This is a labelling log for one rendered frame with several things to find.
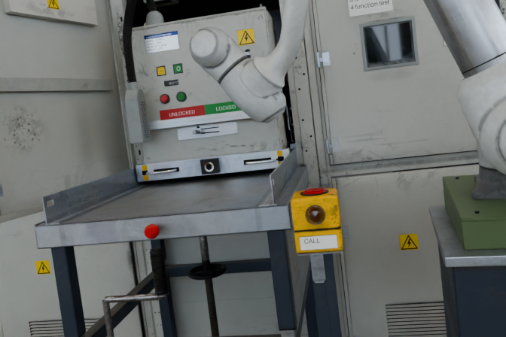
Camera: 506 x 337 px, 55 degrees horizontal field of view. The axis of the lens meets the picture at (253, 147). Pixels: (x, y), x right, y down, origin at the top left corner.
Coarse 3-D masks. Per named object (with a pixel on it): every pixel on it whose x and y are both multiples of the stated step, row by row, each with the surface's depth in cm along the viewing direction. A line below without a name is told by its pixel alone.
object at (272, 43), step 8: (256, 8) 157; (208, 16) 160; (216, 16) 160; (160, 24) 163; (272, 24) 170; (272, 32) 168; (272, 40) 165; (272, 48) 163; (280, 120) 164; (208, 128) 166; (280, 128) 162; (280, 136) 160; (288, 136) 185; (288, 144) 182
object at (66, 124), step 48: (0, 0) 140; (48, 0) 152; (96, 0) 175; (0, 48) 139; (48, 48) 154; (96, 48) 173; (0, 96) 138; (48, 96) 153; (96, 96) 171; (0, 144) 136; (48, 144) 151; (96, 144) 170; (0, 192) 133; (48, 192) 150
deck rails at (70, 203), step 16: (288, 160) 144; (112, 176) 151; (128, 176) 163; (272, 176) 107; (288, 176) 140; (64, 192) 125; (80, 192) 132; (96, 192) 141; (112, 192) 150; (128, 192) 156; (272, 192) 106; (48, 208) 117; (64, 208) 124; (80, 208) 131; (48, 224) 116
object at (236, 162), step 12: (216, 156) 163; (228, 156) 162; (240, 156) 161; (252, 156) 161; (264, 156) 160; (156, 168) 167; (168, 168) 166; (180, 168) 165; (192, 168) 164; (228, 168) 162; (240, 168) 162; (252, 168) 161; (264, 168) 160; (156, 180) 167
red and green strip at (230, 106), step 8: (216, 104) 162; (224, 104) 162; (232, 104) 161; (160, 112) 166; (168, 112) 165; (176, 112) 165; (184, 112) 164; (192, 112) 164; (200, 112) 163; (208, 112) 163; (216, 112) 163; (224, 112) 162
